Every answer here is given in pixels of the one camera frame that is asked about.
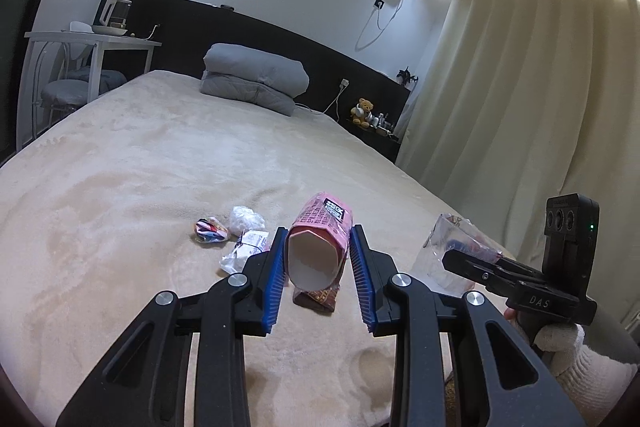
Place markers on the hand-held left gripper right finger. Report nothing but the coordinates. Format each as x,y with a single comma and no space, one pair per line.
361,287

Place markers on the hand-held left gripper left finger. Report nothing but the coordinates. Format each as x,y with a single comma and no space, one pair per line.
274,287

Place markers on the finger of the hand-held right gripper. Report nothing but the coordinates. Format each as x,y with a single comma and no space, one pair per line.
525,269
475,271

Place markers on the clear plastic bag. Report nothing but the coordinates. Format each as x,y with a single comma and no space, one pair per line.
435,257

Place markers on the brown snack wrapper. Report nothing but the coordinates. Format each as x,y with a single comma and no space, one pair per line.
315,299

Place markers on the pale printed plastic wrapper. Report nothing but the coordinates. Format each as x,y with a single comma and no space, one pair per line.
240,254

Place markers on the clear bag of white tissue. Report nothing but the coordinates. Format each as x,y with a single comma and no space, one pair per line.
247,219

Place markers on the colourful wrapper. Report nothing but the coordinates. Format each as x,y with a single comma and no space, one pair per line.
210,231

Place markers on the person's right forearm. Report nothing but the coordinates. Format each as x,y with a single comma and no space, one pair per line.
590,372

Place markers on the person's right hand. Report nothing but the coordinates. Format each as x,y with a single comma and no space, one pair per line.
512,316

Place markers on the beige curtain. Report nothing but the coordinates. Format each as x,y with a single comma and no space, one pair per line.
500,107

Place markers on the brown teddy bear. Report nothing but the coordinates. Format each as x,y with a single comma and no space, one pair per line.
362,112

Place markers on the black plant ornament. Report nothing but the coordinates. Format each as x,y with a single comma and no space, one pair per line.
407,77

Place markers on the grey folded quilt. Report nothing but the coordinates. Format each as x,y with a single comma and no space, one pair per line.
255,72

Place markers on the black headboard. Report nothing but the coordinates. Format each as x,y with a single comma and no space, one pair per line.
300,49

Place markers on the grey seat cushion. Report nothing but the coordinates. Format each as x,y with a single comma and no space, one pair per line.
107,79

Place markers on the chair with grey cushion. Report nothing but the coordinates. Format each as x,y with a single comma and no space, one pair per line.
60,93

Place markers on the white table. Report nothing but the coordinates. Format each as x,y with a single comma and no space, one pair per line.
100,39

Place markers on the white tray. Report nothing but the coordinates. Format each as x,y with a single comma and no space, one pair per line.
107,30

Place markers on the white electric kettle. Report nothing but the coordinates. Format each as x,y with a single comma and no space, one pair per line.
115,13

